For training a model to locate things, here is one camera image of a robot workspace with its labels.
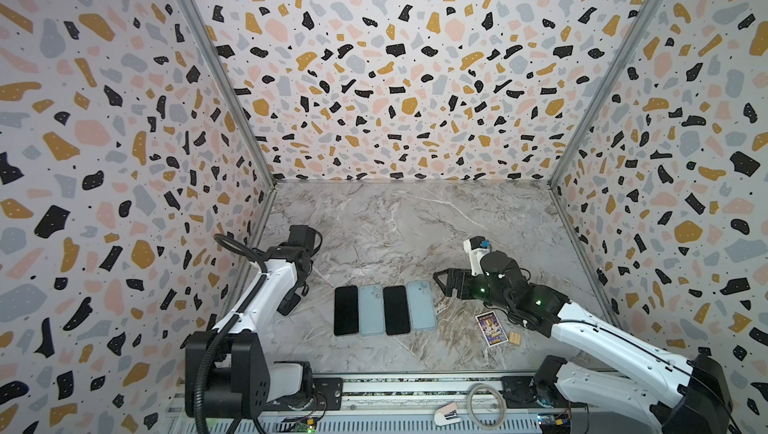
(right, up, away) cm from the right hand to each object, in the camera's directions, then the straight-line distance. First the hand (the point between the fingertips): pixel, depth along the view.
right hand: (442, 272), depth 75 cm
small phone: (-12, -14, +13) cm, 22 cm away
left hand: (-41, -2, +8) cm, 42 cm away
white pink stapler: (+1, -32, -5) cm, 33 cm away
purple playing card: (+15, -18, +9) cm, 25 cm away
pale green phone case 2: (-4, -13, +15) cm, 20 cm away
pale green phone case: (-19, -12, +13) cm, 26 cm away
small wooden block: (+21, -19, +7) cm, 29 cm away
